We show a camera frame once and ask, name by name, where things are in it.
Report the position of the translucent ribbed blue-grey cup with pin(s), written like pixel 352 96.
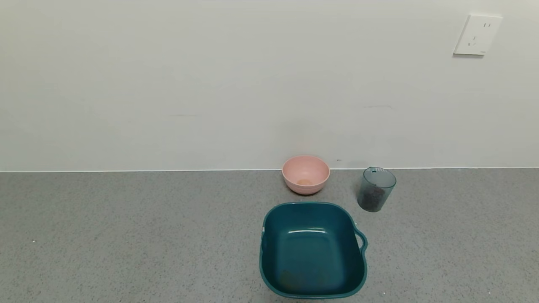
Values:
pixel 379 179

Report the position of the pile of coffee beans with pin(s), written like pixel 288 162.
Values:
pixel 372 198

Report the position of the pink bowl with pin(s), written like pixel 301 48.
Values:
pixel 313 168

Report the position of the white wall socket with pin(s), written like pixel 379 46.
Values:
pixel 478 35

